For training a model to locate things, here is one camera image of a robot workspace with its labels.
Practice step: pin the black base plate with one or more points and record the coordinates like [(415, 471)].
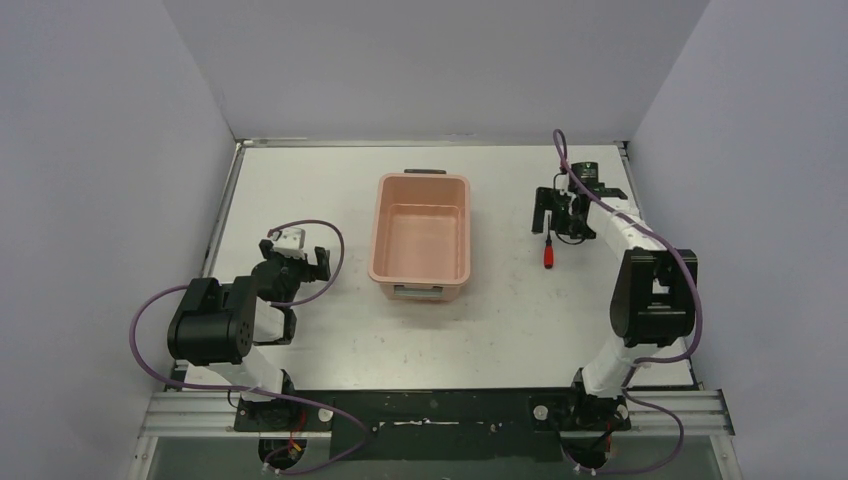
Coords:
[(446, 425)]

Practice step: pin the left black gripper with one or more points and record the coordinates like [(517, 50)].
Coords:
[(296, 262)]

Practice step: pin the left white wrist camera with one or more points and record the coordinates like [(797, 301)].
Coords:
[(289, 243)]

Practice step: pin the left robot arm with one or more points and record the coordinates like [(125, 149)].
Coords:
[(221, 326)]

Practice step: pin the red black screwdriver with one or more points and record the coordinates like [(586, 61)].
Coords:
[(548, 253)]

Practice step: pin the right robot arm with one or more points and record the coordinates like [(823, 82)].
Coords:
[(652, 303)]

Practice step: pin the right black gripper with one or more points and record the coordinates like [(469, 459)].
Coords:
[(547, 199)]

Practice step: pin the pink plastic bin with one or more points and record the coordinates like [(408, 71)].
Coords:
[(421, 236)]

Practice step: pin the aluminium frame rail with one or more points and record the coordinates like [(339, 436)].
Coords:
[(209, 415)]

